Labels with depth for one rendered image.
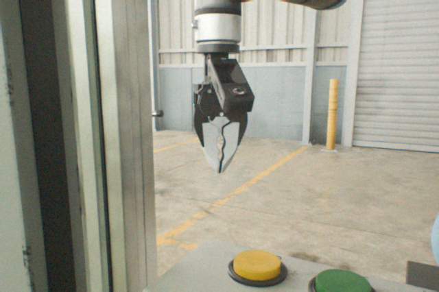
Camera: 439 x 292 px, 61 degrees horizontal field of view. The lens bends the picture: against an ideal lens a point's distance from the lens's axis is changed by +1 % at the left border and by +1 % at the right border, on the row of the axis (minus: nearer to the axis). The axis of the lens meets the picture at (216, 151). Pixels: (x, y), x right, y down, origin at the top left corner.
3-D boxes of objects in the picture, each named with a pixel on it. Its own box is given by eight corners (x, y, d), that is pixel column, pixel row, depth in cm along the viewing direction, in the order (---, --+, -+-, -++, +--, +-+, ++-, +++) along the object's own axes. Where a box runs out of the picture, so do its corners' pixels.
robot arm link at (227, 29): (247, 14, 56) (194, 12, 55) (246, 45, 57) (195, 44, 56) (234, 21, 64) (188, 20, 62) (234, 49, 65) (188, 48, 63)
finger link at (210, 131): (214, 166, 68) (214, 116, 66) (221, 175, 62) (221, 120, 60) (197, 167, 67) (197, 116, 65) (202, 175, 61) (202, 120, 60)
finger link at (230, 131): (230, 165, 68) (230, 116, 66) (239, 173, 63) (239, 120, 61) (214, 166, 68) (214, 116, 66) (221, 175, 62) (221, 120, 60)
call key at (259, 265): (226, 286, 31) (226, 264, 31) (244, 264, 35) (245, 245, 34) (271, 299, 29) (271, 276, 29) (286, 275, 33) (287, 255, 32)
